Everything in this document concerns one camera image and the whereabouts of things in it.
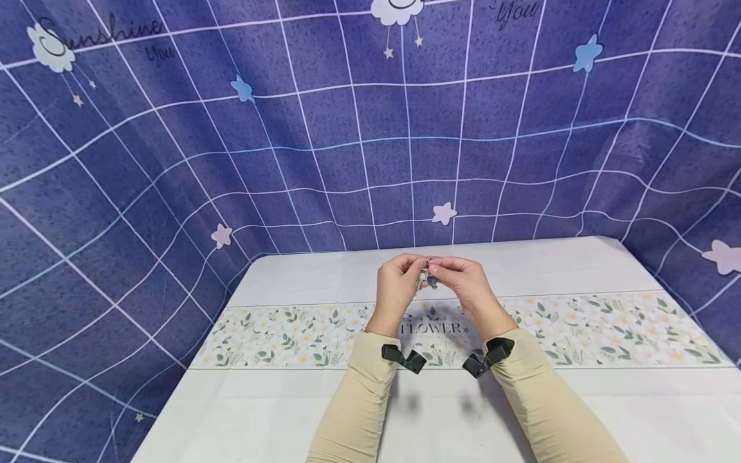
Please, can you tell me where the person's right hand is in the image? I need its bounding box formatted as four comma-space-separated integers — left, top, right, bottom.
428, 257, 518, 341

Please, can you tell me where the person's left hand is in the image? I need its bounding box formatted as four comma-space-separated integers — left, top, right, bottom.
365, 253, 429, 338

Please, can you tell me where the small grey metal keyring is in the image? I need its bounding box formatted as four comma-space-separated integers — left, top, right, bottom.
417, 257, 439, 290

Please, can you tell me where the person's left forearm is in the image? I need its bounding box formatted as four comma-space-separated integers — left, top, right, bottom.
306, 331, 405, 463

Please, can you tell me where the person's right forearm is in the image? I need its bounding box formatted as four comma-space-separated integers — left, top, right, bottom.
484, 328, 630, 463

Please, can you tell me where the black wrist band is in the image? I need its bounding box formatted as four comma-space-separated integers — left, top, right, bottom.
381, 344, 428, 375
462, 338, 515, 379

